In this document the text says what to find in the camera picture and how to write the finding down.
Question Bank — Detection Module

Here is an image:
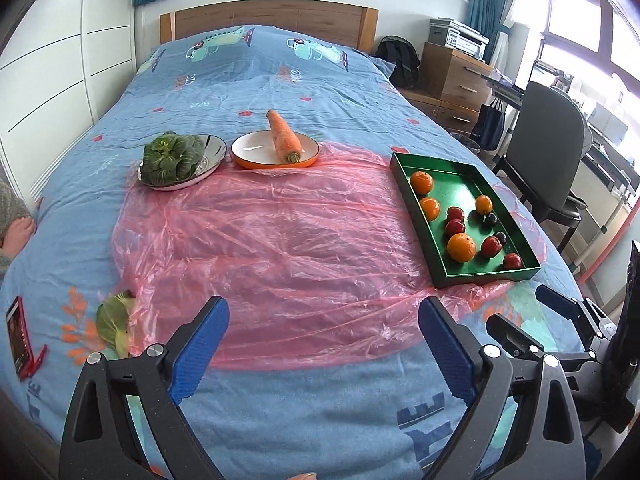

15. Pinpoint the small red apple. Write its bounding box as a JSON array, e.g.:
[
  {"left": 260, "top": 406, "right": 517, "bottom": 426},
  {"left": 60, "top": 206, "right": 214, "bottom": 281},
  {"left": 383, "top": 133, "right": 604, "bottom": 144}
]
[
  {"left": 480, "top": 235, "right": 502, "bottom": 259},
  {"left": 445, "top": 218, "right": 465, "bottom": 237},
  {"left": 447, "top": 206, "right": 465, "bottom": 221}
]

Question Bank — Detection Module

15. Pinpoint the large orange mandarin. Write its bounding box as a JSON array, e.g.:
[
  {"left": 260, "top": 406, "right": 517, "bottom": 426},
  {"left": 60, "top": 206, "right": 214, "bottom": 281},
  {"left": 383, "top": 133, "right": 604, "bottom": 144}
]
[{"left": 446, "top": 233, "right": 476, "bottom": 263}]

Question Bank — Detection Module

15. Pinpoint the loose green leaf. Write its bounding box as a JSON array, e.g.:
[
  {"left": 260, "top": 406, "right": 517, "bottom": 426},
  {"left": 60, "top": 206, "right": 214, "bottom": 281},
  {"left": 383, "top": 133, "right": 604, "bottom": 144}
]
[{"left": 96, "top": 290, "right": 136, "bottom": 359}]

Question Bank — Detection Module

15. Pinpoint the blue cartoon bed sheet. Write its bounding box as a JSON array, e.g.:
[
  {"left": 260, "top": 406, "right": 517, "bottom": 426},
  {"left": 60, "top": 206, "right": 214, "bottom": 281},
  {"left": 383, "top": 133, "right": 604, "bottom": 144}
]
[{"left": 0, "top": 24, "right": 597, "bottom": 480}]

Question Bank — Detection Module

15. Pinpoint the green rectangular tray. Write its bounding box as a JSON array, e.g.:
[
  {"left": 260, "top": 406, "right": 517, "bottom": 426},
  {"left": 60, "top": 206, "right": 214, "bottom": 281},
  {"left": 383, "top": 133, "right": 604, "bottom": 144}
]
[{"left": 390, "top": 153, "right": 540, "bottom": 288}]

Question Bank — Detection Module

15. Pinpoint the grey desk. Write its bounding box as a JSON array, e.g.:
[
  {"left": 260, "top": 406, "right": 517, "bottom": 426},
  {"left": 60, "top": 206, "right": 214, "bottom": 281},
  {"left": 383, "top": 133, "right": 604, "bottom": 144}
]
[{"left": 487, "top": 58, "right": 640, "bottom": 233}]

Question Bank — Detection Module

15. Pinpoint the grey black chair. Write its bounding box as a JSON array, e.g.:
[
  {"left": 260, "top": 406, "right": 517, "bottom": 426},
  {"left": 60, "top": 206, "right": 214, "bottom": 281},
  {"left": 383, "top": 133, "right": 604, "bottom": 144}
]
[{"left": 491, "top": 80, "right": 594, "bottom": 254}]

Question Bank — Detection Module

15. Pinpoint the pink plastic sheet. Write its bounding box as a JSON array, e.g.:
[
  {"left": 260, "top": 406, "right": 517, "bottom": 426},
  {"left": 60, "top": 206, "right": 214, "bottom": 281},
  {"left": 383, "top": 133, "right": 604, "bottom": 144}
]
[{"left": 110, "top": 140, "right": 549, "bottom": 372}]

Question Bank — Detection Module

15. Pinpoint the red smartphone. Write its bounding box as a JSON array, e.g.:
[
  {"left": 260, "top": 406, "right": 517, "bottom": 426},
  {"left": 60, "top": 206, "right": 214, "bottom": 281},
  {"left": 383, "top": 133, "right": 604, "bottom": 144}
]
[{"left": 6, "top": 296, "right": 48, "bottom": 382}]

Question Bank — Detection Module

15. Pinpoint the dark blue tote bag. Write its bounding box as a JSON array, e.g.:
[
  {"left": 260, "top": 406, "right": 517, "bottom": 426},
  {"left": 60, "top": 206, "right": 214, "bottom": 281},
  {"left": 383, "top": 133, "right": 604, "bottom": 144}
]
[{"left": 470, "top": 98, "right": 506, "bottom": 151}]

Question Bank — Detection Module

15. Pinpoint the green leafy vegetable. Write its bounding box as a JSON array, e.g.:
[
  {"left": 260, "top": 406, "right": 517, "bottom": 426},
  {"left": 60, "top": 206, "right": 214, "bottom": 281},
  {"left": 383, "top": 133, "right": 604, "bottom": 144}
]
[{"left": 140, "top": 131, "right": 205, "bottom": 186}]

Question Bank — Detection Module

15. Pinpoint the seated person in grey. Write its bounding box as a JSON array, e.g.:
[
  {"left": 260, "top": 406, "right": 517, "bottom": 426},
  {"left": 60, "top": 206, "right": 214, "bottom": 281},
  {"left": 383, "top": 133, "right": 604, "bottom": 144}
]
[{"left": 0, "top": 181, "right": 37, "bottom": 278}]

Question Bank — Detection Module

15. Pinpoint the striped patterned bowl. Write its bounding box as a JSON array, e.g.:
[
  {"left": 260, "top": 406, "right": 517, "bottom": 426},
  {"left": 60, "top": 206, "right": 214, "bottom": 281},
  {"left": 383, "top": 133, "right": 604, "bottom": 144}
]
[{"left": 137, "top": 134, "right": 227, "bottom": 191}]

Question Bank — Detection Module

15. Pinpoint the orange white shallow bowl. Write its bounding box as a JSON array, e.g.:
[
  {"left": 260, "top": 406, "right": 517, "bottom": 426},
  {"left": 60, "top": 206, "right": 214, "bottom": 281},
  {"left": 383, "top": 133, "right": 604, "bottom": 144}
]
[{"left": 231, "top": 130, "right": 320, "bottom": 169}]

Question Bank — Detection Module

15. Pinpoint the orange carrot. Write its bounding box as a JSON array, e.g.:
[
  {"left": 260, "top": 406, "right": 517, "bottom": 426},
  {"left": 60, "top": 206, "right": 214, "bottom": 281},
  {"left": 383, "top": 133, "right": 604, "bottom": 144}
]
[{"left": 267, "top": 110, "right": 303, "bottom": 164}]

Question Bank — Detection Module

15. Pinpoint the wooden drawer cabinet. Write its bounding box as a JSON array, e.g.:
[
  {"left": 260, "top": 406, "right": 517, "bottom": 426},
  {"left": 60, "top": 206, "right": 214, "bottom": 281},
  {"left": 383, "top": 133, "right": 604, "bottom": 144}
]
[{"left": 399, "top": 42, "right": 491, "bottom": 136}]

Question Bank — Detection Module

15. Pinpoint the white printer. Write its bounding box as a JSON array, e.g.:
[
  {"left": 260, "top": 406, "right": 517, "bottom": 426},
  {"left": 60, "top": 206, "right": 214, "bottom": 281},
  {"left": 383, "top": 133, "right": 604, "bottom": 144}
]
[{"left": 428, "top": 18, "right": 489, "bottom": 61}]

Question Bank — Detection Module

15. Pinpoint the black backpack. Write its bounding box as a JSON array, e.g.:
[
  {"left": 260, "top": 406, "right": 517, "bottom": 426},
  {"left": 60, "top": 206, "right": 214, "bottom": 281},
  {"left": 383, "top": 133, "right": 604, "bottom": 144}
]
[{"left": 375, "top": 36, "right": 420, "bottom": 89}]

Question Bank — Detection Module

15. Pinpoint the white wardrobe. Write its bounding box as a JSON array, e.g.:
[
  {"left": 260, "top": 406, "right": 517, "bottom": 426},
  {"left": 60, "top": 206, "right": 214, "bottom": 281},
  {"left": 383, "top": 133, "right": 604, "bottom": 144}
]
[{"left": 1, "top": 0, "right": 137, "bottom": 209}]

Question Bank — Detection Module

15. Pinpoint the wooden headboard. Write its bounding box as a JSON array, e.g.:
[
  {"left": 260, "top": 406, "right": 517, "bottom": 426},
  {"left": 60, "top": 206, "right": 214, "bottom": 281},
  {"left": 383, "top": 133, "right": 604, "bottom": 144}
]
[{"left": 160, "top": 0, "right": 378, "bottom": 53}]

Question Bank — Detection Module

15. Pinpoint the wire mesh trash bin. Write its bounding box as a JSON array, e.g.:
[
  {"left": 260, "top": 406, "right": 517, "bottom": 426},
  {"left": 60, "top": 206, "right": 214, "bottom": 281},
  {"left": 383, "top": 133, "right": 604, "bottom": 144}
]
[{"left": 450, "top": 131, "right": 482, "bottom": 155}]

